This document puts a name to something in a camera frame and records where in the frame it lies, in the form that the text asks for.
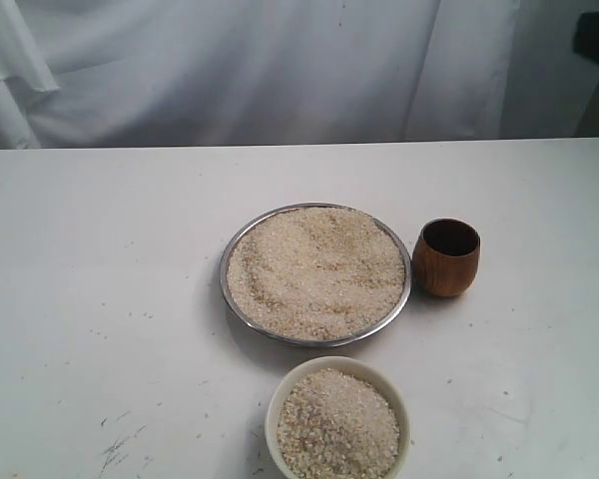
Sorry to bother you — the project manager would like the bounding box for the white bowl of rice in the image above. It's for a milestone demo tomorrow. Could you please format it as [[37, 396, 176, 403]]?
[[265, 356, 411, 478]]

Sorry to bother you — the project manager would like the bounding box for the brown wooden cup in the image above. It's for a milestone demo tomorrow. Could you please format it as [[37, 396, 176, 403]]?
[[412, 219, 481, 298]]

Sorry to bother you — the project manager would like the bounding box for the round metal tray of rice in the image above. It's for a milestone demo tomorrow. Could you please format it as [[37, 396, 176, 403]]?
[[219, 203, 412, 348]]

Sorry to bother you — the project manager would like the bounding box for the white backdrop cloth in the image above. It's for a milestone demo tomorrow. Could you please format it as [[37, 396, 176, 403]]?
[[0, 1, 599, 149]]

